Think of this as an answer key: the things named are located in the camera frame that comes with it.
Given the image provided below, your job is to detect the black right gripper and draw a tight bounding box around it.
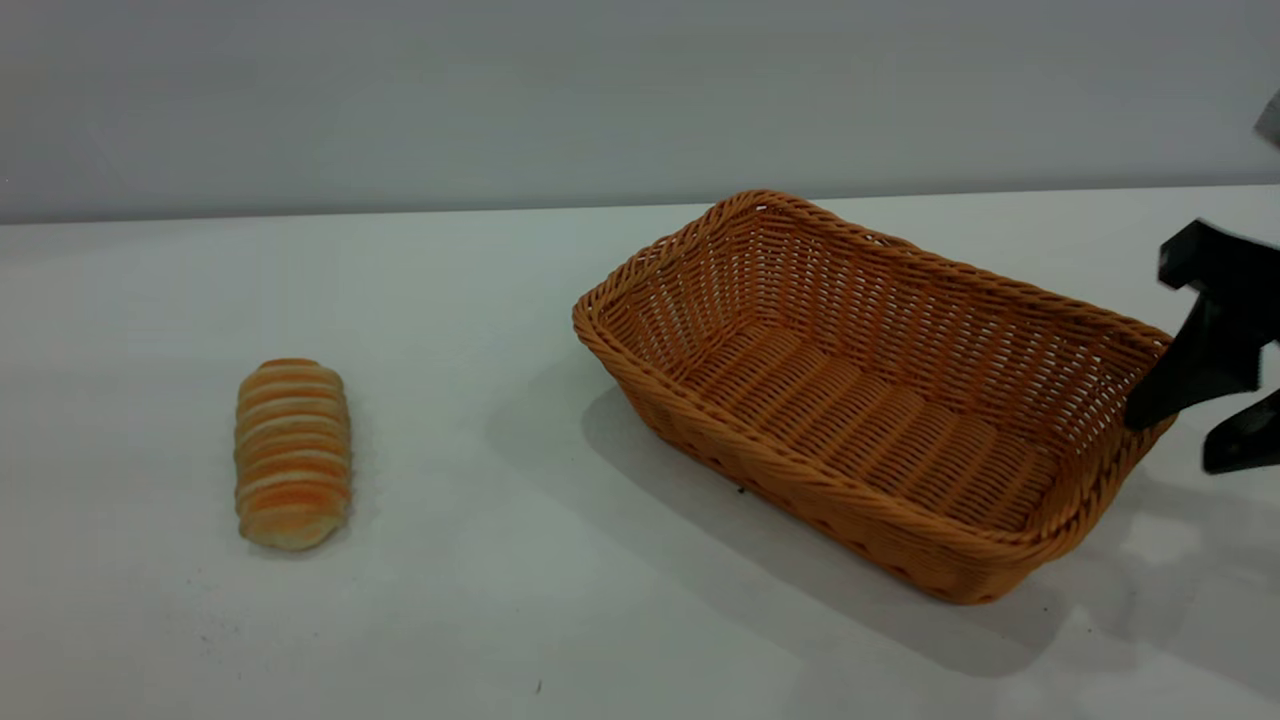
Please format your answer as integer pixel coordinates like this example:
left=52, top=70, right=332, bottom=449
left=1124, top=219, right=1280, bottom=477

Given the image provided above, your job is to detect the orange-brown woven wicker basket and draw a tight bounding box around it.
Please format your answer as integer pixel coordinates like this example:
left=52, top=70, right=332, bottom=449
left=572, top=189, right=1181, bottom=606

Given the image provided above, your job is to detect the striped orange bread loaf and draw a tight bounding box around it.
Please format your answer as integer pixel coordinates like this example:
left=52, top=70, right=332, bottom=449
left=233, top=358, right=354, bottom=552

